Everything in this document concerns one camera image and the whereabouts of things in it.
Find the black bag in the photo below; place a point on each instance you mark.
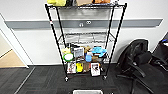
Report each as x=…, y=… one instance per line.
x=71, y=45

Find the tall brown box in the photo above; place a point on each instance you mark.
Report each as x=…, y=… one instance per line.
x=86, y=66

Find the white wall outlet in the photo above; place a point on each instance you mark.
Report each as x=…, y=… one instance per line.
x=81, y=24
x=88, y=22

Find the long grey wall band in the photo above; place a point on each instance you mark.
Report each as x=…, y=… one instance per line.
x=33, y=23

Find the blue bottle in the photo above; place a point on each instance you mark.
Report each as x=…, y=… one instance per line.
x=88, y=56

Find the white box with red print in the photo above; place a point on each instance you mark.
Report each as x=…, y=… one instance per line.
x=95, y=68

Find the small yellow item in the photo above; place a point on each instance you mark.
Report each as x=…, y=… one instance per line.
x=66, y=50

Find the grey framed book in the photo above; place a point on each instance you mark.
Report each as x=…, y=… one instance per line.
x=79, y=52

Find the small brown box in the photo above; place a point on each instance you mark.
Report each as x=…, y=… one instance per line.
x=96, y=58

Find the black office chair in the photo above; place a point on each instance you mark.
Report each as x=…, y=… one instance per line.
x=133, y=60

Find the dark desk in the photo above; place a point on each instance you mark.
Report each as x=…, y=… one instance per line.
x=163, y=51

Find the small yellow toy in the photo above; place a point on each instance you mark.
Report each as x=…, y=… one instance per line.
x=79, y=67

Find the red and white box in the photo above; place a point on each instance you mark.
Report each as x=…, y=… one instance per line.
x=71, y=67

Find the white door frame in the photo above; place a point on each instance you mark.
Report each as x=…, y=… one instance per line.
x=16, y=43

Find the small tan item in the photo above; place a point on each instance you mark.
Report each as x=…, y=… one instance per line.
x=87, y=49

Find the blue cloth bag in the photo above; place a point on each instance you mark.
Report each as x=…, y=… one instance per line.
x=99, y=50

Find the black box with white print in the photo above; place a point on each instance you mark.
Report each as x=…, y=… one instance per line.
x=70, y=2

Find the orange plush toy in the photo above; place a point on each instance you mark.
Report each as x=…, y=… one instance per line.
x=101, y=1

